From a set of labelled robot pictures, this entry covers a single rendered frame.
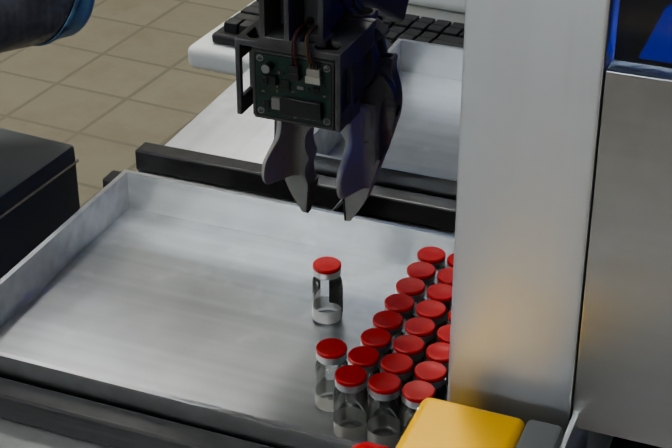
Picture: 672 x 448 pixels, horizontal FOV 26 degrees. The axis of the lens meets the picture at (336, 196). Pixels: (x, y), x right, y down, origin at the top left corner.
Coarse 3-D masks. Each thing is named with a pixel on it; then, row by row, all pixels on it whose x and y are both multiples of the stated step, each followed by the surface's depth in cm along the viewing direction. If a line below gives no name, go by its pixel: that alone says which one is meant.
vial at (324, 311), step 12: (324, 276) 102; (336, 276) 103; (312, 288) 104; (324, 288) 103; (336, 288) 103; (312, 300) 104; (324, 300) 103; (336, 300) 104; (312, 312) 105; (324, 312) 104; (336, 312) 104; (324, 324) 104
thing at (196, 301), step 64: (128, 192) 119; (192, 192) 116; (64, 256) 111; (128, 256) 113; (192, 256) 113; (256, 256) 113; (320, 256) 113; (384, 256) 112; (0, 320) 104; (64, 320) 105; (128, 320) 105; (192, 320) 105; (256, 320) 105; (64, 384) 94; (128, 384) 93; (192, 384) 98; (256, 384) 98
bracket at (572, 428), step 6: (576, 414) 72; (570, 420) 72; (576, 420) 72; (570, 426) 71; (576, 426) 72; (570, 432) 71; (576, 432) 73; (564, 438) 71; (570, 438) 71; (576, 438) 73; (564, 444) 70; (570, 444) 71
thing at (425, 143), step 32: (416, 64) 142; (448, 64) 141; (416, 96) 138; (448, 96) 138; (416, 128) 132; (448, 128) 132; (320, 160) 121; (384, 160) 127; (416, 160) 127; (448, 160) 127; (416, 192) 118; (448, 192) 117
